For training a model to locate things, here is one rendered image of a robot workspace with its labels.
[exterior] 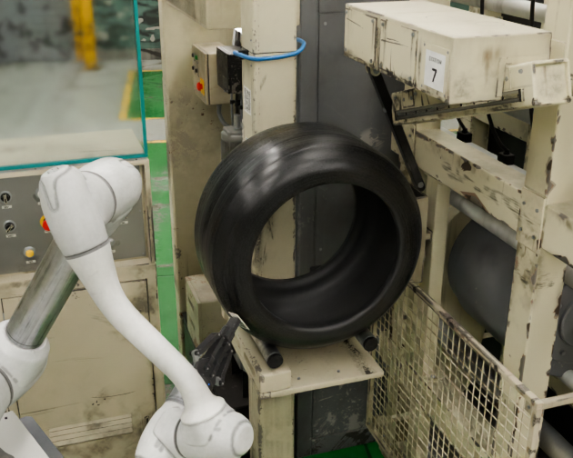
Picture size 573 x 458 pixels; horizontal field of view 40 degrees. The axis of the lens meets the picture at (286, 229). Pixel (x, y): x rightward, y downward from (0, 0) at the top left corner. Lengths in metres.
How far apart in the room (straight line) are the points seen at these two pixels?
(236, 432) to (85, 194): 0.59
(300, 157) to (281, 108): 0.36
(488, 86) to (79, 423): 1.92
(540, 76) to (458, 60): 0.17
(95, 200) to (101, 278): 0.17
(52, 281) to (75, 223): 0.32
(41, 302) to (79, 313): 0.77
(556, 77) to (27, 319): 1.35
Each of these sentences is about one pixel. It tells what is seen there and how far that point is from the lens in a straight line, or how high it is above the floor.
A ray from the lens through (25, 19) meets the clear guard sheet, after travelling 2.51.
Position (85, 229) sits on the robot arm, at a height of 1.42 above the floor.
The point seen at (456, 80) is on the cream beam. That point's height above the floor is 1.69.
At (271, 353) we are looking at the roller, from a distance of 2.15.
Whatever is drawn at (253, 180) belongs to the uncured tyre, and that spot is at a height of 1.41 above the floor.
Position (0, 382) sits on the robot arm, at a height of 0.95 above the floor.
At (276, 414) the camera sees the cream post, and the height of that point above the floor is 0.44.
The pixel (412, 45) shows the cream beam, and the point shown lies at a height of 1.74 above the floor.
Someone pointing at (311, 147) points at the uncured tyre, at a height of 1.48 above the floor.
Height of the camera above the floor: 2.06
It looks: 23 degrees down
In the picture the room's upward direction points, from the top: straight up
